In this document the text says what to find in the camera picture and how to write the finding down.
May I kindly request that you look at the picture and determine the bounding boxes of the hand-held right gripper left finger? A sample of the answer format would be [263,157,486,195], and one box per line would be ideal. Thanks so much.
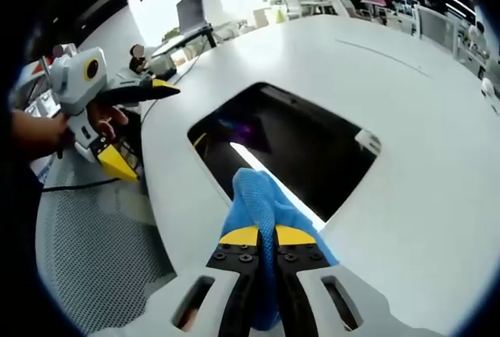
[146,225,262,337]

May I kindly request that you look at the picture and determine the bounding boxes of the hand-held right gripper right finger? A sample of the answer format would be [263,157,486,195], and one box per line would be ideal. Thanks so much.
[274,224,394,333]

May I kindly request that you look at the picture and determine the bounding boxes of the blue cleaning cloth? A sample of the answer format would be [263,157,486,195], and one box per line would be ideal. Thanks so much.
[220,167,340,331]

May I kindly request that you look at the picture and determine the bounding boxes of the person's left hand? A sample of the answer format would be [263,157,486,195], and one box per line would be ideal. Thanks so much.
[57,102,130,139]

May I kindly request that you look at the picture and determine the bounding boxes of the dark monitor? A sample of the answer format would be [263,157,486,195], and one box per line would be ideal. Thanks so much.
[174,0,209,37]

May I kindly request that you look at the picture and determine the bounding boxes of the white mesh chair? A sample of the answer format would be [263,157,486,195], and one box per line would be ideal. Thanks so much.
[35,178,177,336]

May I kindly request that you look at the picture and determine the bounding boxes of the thin black cable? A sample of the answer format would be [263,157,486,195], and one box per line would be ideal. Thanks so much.
[40,177,123,194]

